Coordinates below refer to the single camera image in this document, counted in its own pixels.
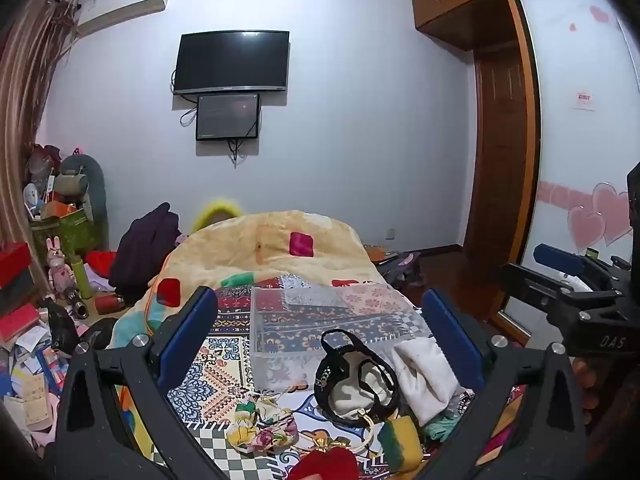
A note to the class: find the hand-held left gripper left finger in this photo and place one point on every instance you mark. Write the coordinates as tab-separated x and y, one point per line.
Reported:
192	332

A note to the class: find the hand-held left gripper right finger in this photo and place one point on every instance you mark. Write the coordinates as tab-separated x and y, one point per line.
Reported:
450	335

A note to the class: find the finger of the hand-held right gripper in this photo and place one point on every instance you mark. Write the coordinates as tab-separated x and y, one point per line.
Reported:
560	257

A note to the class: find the red soft cloth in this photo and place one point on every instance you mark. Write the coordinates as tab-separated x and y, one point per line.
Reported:
325	465

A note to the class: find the person's right hand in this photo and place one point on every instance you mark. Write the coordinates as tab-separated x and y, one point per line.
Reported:
585	385

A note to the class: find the white folded cloth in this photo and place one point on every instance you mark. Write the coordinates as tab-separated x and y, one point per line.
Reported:
425	375

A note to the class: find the colourful patterned bed sheet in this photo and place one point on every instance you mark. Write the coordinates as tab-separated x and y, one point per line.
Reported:
225	375

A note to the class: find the red cylindrical cup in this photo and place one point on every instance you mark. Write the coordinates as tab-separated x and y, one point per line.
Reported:
109	304

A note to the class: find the clutter beside bed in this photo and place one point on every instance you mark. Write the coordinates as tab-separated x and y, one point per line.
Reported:
395	262

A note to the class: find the teal knitted cloth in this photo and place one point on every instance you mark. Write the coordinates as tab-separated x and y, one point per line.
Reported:
440	426

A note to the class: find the dark purple clothing pile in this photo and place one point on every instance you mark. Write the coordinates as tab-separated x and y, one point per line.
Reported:
142	255

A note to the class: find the black and cream cloth bag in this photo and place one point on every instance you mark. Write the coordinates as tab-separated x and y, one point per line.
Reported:
360	385

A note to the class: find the brown wooden door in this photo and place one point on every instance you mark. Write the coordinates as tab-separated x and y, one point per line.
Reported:
500	170

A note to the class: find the yellow patched blanket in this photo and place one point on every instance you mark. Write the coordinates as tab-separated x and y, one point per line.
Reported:
260	247

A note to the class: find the floral fabric scrunchie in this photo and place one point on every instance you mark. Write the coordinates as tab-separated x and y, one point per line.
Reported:
262	425

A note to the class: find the red garment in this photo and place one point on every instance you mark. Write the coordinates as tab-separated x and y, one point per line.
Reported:
100	262

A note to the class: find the yellow and green sponge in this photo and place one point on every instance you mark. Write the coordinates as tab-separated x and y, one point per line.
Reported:
400	442

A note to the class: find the yellow fluffy plush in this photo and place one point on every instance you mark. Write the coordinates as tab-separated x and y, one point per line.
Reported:
210	212

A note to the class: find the frosted sliding door with hearts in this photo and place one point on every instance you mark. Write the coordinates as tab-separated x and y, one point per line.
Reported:
575	135

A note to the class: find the green bottle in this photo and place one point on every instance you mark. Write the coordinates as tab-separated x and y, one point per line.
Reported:
80	277

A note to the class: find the clear plastic storage box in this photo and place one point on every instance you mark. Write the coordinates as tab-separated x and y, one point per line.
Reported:
320	320

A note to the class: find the black plastic bag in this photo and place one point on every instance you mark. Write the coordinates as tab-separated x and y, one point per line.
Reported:
61	327

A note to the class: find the pink rabbit figure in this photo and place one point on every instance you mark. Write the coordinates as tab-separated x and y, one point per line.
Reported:
59	265

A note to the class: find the white paper note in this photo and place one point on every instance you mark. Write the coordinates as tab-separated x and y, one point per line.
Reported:
583	100

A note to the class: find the green cardboard box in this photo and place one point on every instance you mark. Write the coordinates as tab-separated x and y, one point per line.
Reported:
65	232

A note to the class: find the grey green plush toy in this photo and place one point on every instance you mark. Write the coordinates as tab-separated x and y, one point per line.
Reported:
95	195

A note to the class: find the pile of papers and books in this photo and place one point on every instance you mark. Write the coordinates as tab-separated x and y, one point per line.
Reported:
30	385

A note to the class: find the red gift box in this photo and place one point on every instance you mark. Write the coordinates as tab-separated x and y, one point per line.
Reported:
14	262

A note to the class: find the small white fan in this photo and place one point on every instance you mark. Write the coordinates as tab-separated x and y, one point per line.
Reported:
31	195

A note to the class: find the wooden overhead cabinet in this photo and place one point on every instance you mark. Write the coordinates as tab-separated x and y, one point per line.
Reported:
460	12

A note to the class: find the brown striped curtain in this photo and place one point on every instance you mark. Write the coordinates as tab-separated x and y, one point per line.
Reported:
27	110

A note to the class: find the small black wall monitor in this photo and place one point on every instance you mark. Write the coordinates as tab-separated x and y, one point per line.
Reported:
228	116

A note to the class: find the black wall television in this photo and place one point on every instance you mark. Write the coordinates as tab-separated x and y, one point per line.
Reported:
231	62

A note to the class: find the white wall air conditioner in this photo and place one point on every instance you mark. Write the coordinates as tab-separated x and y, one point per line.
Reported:
122	7

